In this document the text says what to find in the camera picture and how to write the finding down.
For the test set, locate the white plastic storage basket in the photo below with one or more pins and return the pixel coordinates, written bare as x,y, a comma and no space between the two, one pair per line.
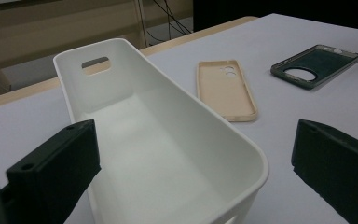
155,149

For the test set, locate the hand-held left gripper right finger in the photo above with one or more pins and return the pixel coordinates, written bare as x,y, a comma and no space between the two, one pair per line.
335,168

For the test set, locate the dark translucent phone case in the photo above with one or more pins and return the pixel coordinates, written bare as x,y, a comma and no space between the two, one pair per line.
323,63

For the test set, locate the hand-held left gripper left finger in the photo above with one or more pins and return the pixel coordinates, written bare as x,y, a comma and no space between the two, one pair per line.
52,174

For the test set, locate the beige phone case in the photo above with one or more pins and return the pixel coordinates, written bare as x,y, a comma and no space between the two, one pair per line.
222,93

